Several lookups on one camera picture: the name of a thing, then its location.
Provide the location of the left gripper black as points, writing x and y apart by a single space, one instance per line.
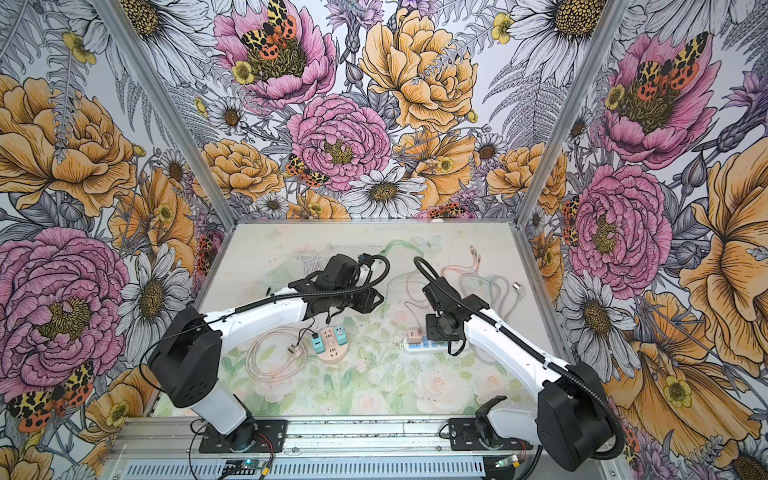
368 297

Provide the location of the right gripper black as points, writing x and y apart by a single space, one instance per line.
431 332

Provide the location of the teal charger with white cable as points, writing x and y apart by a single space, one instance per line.
340 335

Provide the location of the teal charger with black cable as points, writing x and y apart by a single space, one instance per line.
318 344

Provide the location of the pink charger plug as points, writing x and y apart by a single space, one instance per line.
414 336

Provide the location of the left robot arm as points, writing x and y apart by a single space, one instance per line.
186 361

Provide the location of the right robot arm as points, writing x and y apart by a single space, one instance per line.
573 421

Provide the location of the white blue power strip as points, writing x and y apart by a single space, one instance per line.
425 347

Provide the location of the round pink power socket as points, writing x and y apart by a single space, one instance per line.
333 353

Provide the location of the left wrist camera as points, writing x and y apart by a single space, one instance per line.
341 272

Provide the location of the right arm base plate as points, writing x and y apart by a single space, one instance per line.
463 435

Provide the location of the aluminium front rail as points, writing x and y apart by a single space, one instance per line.
298 437

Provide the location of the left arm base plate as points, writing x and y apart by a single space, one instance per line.
253 436

